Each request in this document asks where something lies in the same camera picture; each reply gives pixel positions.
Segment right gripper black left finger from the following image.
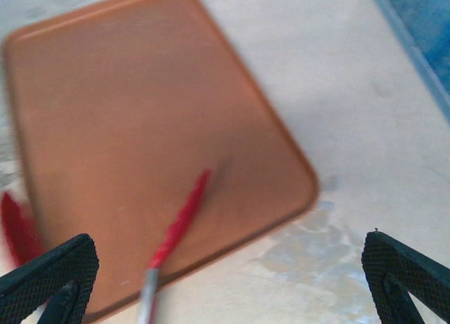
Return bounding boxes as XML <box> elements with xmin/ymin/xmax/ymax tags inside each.
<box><xmin>0</xmin><ymin>233</ymin><xmax>100</xmax><ymax>324</ymax></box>

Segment red metal tongs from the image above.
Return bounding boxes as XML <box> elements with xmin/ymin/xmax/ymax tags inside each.
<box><xmin>0</xmin><ymin>168</ymin><xmax>212</xmax><ymax>324</ymax></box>

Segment brown tray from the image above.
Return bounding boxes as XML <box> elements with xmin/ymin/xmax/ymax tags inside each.
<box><xmin>1</xmin><ymin>0</ymin><xmax>321</xmax><ymax>323</ymax></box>

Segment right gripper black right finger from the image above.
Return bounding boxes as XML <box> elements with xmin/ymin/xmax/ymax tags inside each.
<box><xmin>361</xmin><ymin>231</ymin><xmax>450</xmax><ymax>324</ymax></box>

